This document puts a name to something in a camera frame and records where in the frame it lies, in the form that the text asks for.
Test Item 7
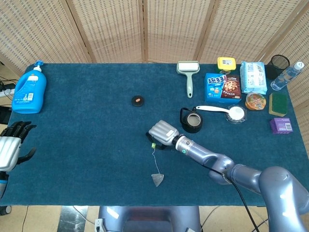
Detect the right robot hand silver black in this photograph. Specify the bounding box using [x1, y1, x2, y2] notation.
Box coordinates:
[146, 120, 181, 150]

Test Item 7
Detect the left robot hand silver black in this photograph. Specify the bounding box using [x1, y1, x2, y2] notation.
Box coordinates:
[0, 120, 37, 173]

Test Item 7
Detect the pyramid tea bag with green tag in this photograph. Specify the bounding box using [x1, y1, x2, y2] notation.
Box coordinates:
[150, 142, 165, 188]

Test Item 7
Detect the black teapot lid orange knob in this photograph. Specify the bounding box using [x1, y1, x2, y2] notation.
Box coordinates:
[131, 95, 146, 108]

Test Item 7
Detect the black equipment box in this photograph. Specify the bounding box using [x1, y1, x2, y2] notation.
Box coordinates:
[0, 105, 12, 125]

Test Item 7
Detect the black caster wheel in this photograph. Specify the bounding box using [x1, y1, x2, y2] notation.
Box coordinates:
[0, 205, 12, 217]

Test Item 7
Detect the white power strip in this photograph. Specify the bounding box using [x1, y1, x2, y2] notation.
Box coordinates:
[0, 82, 16, 98]

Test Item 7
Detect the blue detergent pump bottle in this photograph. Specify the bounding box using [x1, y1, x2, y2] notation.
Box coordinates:
[11, 60, 47, 115]

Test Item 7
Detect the pale green lint roller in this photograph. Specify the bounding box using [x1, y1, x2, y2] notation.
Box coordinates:
[176, 60, 201, 99]

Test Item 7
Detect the blue and brown cookie box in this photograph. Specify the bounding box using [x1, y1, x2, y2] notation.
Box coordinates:
[204, 72, 242, 105]

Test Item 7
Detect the blue carpet table cover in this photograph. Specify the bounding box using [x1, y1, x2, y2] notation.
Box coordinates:
[0, 63, 308, 207]

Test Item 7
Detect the grey robot torso base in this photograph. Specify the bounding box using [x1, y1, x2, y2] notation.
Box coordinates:
[98, 205, 202, 232]

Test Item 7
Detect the yellow lidded green container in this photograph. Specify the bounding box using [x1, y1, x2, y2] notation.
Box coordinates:
[216, 57, 237, 74]

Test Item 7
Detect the orange jelly cup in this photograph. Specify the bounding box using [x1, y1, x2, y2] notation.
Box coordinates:
[245, 91, 267, 111]

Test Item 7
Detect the light blue wet wipes pack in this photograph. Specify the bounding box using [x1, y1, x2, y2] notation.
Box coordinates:
[239, 61, 268, 95]

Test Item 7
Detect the woven rattan folding screen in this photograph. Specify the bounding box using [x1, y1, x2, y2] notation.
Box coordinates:
[0, 0, 309, 126]

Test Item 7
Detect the small purple box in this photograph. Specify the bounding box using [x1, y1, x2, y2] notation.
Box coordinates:
[269, 117, 294, 135]

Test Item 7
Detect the green and yellow sponge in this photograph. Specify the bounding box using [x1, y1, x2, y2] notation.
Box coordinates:
[268, 92, 289, 117]

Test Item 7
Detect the black mesh pen cup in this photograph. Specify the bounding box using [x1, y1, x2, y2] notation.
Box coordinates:
[265, 54, 291, 81]

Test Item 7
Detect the clear plastic water bottle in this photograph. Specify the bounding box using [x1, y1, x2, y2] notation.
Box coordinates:
[270, 61, 305, 91]

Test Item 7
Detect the black teapot with handle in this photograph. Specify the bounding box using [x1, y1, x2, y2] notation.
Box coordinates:
[180, 107, 204, 134]

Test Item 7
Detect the white handled steel wool brush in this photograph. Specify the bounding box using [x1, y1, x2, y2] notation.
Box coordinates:
[195, 105, 248, 125]

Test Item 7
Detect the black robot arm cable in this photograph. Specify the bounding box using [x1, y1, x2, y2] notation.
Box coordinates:
[209, 168, 257, 232]

